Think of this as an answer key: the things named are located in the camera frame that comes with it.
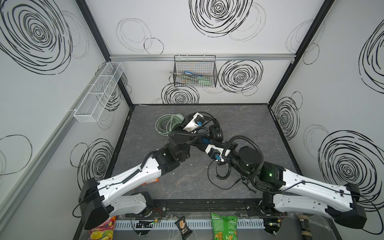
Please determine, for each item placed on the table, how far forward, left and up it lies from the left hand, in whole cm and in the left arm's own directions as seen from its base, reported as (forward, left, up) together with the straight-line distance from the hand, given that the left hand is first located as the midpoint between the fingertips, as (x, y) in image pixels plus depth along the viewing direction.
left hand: (185, 117), depth 68 cm
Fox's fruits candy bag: (-42, +34, -30) cm, 62 cm away
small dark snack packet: (-41, -1, -32) cm, 52 cm away
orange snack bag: (-19, +18, -34) cm, 42 cm away
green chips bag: (-39, -19, -30) cm, 52 cm away
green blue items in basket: (+29, -1, 0) cm, 29 cm away
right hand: (-10, -13, -1) cm, 16 cm away
